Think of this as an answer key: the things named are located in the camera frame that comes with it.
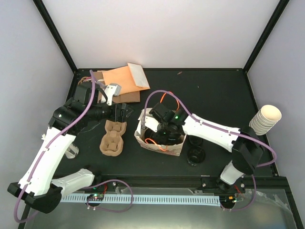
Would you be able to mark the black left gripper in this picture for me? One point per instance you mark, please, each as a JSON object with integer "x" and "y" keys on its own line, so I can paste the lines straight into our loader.
{"x": 123, "y": 112}

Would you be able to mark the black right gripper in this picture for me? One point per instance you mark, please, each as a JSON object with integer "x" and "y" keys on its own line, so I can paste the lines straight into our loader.
{"x": 162, "y": 138}

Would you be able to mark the printed white paper bag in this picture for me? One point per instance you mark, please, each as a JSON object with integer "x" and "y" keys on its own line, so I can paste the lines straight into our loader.
{"x": 142, "y": 134}

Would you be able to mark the black plastic cup lid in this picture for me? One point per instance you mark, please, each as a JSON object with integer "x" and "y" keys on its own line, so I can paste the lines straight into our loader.
{"x": 195, "y": 141}

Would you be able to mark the brown pulp cup carrier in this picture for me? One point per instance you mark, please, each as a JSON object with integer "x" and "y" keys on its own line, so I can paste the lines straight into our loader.
{"x": 112, "y": 142}

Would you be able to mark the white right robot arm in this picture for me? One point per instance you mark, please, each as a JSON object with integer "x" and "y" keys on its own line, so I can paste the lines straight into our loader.
{"x": 241, "y": 143}

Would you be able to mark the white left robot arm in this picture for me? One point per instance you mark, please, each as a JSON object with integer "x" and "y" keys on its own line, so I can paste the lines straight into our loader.
{"x": 38, "y": 188}

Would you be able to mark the brown kraft paper bag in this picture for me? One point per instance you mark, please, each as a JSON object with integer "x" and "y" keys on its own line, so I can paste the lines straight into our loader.
{"x": 132, "y": 97}

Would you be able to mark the orange kraft paper bag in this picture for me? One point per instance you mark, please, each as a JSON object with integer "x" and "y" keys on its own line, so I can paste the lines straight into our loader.
{"x": 130, "y": 78}

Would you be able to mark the stack of paper cups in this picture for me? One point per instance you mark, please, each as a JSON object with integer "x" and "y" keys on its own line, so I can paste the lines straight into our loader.
{"x": 265, "y": 119}

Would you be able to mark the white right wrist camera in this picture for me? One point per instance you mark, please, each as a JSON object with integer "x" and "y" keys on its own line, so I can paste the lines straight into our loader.
{"x": 151, "y": 123}

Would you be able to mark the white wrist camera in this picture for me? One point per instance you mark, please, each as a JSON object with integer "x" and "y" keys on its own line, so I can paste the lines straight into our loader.
{"x": 112, "y": 90}
{"x": 151, "y": 123}

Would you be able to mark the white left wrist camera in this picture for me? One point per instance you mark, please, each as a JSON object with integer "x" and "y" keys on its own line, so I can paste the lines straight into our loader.
{"x": 112, "y": 90}

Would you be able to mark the white slotted cable rail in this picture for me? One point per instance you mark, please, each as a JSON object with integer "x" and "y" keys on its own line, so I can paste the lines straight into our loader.
{"x": 142, "y": 199}

